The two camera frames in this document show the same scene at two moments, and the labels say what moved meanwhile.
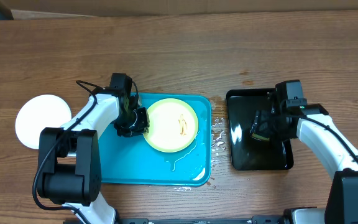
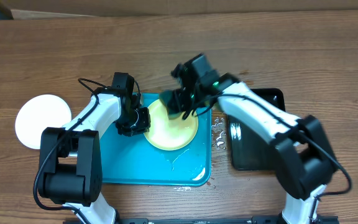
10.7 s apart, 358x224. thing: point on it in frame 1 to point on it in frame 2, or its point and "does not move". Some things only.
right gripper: [263, 126] to [182, 100]
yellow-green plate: [173, 125] does not move
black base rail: [255, 219] does not move
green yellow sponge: [260, 137] to [169, 100]
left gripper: [142, 129] does not move
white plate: [37, 113] does not move
